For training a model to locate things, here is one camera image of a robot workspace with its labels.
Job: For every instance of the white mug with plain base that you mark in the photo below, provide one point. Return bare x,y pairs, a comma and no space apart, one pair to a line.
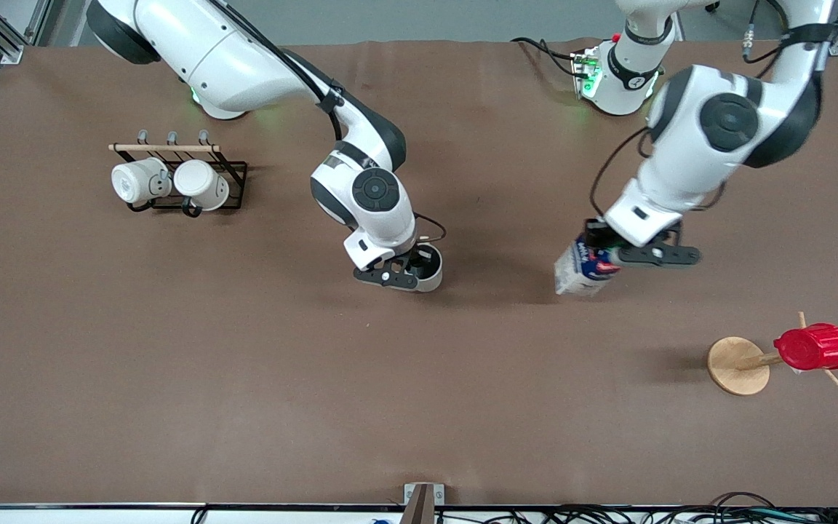
201,183

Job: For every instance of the red ribbed plastic cup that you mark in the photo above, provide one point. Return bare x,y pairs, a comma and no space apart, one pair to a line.
815,348

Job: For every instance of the white mug with printed base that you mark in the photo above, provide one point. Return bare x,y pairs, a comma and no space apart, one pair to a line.
134,182

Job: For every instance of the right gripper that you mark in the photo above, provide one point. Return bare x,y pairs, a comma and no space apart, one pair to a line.
425,257

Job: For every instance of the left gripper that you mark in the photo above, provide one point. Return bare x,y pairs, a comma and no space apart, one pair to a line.
595,234

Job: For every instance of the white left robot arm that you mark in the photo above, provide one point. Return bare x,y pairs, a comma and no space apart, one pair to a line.
724,124

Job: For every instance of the small electronics box green light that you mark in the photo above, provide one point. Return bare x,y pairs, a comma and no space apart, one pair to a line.
585,73

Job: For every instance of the white cup with dark inside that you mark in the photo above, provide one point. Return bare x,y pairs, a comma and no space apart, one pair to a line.
430,280

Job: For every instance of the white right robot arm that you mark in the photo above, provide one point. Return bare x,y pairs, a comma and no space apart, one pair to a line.
208,51

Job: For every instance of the metal bracket at table edge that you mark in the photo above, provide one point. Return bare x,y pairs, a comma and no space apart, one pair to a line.
423,498

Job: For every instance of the wooden mug tree stand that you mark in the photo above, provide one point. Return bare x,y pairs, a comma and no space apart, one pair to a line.
737,364

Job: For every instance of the blue and white milk carton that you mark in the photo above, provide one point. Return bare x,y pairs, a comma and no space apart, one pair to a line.
579,276

